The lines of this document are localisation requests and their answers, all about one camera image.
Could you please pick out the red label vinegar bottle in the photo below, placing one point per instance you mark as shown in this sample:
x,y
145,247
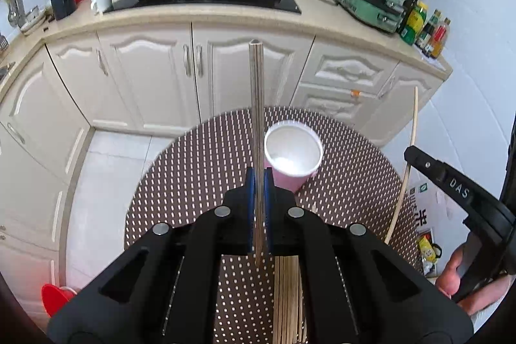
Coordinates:
x,y
434,48

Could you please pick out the green electric grill pot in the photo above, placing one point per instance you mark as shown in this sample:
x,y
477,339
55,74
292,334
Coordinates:
x,y
385,15

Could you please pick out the pink cylindrical utensil cup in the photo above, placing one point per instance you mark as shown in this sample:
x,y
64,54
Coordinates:
x,y
294,152

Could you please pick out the hanging steel ladle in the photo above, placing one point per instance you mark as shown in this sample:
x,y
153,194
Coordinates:
x,y
13,13

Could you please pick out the dark soy sauce bottle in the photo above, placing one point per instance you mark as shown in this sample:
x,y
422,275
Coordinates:
x,y
426,33

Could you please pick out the stacked bowls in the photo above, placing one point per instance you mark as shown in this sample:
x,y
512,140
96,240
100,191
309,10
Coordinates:
x,y
34,18

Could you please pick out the dark oil bottle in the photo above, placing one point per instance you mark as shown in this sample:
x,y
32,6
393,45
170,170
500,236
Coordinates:
x,y
408,6

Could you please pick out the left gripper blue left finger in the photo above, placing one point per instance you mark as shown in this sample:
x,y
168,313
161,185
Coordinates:
x,y
162,289

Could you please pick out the white mug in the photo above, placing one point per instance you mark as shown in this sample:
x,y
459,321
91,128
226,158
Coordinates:
x,y
100,6

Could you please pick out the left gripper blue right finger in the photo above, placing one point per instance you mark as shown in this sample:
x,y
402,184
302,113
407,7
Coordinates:
x,y
357,289

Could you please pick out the white rice bag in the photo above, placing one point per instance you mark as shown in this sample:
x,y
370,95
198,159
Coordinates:
x,y
424,203

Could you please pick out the person's right hand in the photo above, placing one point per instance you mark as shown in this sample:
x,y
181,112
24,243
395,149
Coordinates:
x,y
449,281

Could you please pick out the green yellow-cap bottle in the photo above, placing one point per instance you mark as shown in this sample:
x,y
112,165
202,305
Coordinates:
x,y
415,23

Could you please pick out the yellow snack packet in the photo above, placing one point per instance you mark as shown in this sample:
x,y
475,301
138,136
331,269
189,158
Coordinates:
x,y
430,253

